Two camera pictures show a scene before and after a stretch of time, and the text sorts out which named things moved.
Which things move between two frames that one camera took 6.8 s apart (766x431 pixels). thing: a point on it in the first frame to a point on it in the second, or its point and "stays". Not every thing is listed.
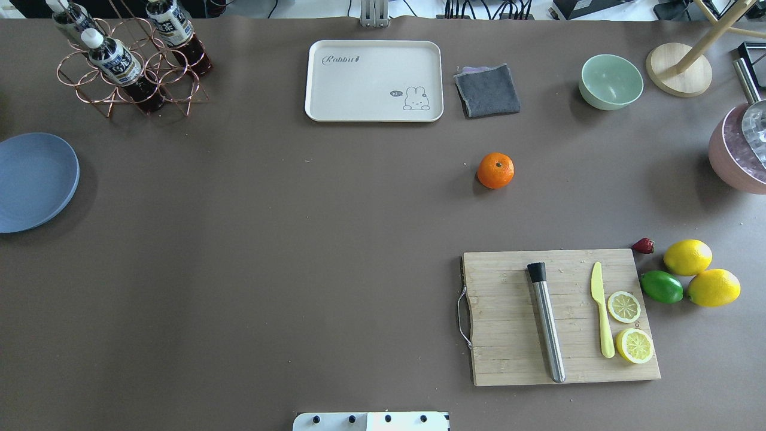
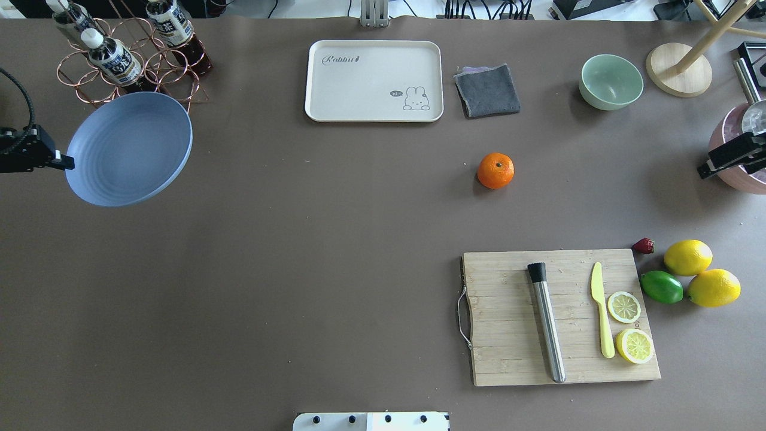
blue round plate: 39,173 to 128,148
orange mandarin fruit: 495,170 stays
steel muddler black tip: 537,272 stays
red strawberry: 644,245 stays
